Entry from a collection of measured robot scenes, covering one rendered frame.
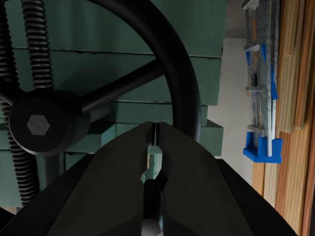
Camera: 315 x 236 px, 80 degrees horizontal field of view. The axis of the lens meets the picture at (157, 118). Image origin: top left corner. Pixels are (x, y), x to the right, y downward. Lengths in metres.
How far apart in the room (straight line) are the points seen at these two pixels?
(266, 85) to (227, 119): 1.82
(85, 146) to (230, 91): 2.73
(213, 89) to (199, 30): 0.11
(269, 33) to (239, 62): 1.82
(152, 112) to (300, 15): 1.52
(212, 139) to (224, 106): 2.53
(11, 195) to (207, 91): 0.36
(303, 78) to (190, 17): 1.35
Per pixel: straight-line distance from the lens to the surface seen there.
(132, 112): 0.36
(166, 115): 0.36
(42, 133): 0.19
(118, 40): 0.38
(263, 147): 1.23
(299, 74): 1.71
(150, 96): 0.36
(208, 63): 0.38
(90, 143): 0.29
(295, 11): 1.74
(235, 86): 2.95
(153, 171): 0.77
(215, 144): 0.39
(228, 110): 2.94
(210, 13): 0.40
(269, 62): 1.18
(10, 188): 0.37
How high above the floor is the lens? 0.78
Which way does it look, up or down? 8 degrees up
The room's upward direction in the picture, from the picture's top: 177 degrees counter-clockwise
